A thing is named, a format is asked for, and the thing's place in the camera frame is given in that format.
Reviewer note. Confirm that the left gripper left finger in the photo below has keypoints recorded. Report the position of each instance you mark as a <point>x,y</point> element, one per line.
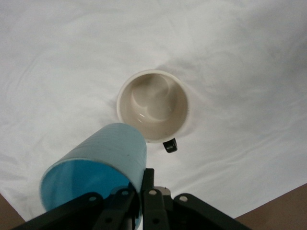
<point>79,208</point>

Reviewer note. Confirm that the blue plastic cup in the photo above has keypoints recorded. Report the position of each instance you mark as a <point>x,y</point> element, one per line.
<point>108,148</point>

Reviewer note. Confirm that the white cloth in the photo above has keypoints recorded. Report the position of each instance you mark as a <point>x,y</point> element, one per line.
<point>72,60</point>

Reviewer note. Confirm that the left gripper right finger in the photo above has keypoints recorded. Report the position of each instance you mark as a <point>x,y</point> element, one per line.
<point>168,213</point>

